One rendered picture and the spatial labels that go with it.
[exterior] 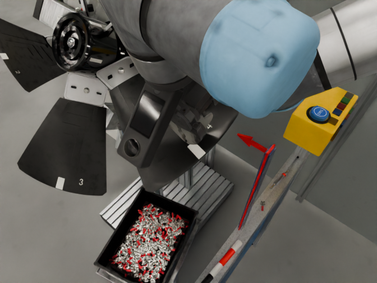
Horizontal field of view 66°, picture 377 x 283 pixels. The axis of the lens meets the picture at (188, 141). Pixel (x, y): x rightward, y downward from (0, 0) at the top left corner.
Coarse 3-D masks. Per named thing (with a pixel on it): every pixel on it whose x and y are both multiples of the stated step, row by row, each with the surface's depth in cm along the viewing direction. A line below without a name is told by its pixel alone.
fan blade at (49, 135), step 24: (48, 120) 66; (72, 120) 67; (96, 120) 69; (48, 144) 68; (72, 144) 69; (96, 144) 70; (24, 168) 71; (48, 168) 70; (72, 168) 71; (96, 168) 72; (72, 192) 72; (96, 192) 73
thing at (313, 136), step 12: (312, 96) 71; (324, 96) 71; (336, 96) 71; (300, 108) 68; (348, 108) 68; (300, 120) 67; (312, 120) 66; (288, 132) 72; (300, 132) 69; (312, 132) 67; (324, 132) 64; (300, 144) 72; (312, 144) 69; (324, 144) 67
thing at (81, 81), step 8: (72, 80) 65; (80, 80) 65; (88, 80) 66; (96, 80) 66; (72, 88) 65; (80, 88) 66; (96, 88) 67; (104, 88) 68; (64, 96) 65; (72, 96) 66; (80, 96) 67; (88, 96) 67; (96, 96) 68; (104, 96) 68; (96, 104) 68
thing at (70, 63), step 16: (64, 16) 58; (80, 16) 56; (64, 32) 59; (80, 32) 57; (96, 32) 57; (64, 48) 60; (80, 48) 57; (96, 48) 57; (112, 48) 61; (64, 64) 60; (80, 64) 57; (96, 64) 60
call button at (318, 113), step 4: (312, 108) 67; (316, 108) 67; (320, 108) 67; (324, 108) 67; (312, 112) 66; (316, 112) 66; (320, 112) 66; (324, 112) 66; (328, 112) 66; (312, 116) 66; (316, 116) 65; (320, 116) 65; (324, 116) 65; (316, 120) 66; (320, 120) 65; (324, 120) 66
